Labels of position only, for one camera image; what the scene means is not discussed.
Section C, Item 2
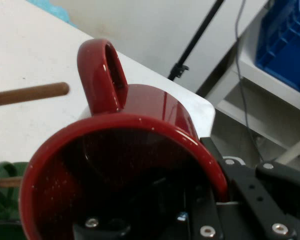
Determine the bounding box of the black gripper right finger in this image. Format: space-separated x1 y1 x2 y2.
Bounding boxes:
189 136 300 240

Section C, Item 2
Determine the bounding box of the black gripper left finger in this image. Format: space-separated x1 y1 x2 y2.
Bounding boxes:
73 216 131 240

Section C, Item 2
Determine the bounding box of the red ceramic mug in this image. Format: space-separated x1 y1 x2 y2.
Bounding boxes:
18 38 228 240

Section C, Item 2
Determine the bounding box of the green enamel mug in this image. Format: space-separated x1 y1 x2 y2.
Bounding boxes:
0 161 30 240

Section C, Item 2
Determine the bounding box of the white shelf unit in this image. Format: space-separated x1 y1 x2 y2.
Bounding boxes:
196 0 300 166

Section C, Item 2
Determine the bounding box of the brown wooden mug tree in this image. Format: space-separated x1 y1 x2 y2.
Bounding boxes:
0 82 70 189

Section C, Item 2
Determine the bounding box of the blue plastic crate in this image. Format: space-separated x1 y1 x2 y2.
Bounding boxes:
254 0 300 99

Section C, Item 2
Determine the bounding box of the black tripod stand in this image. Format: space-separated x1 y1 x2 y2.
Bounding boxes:
167 0 226 82

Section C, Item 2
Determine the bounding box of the light blue foam mat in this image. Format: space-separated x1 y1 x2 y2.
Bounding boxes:
26 0 75 26

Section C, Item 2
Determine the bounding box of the thin grey cable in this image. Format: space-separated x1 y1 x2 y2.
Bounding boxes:
233 0 266 163

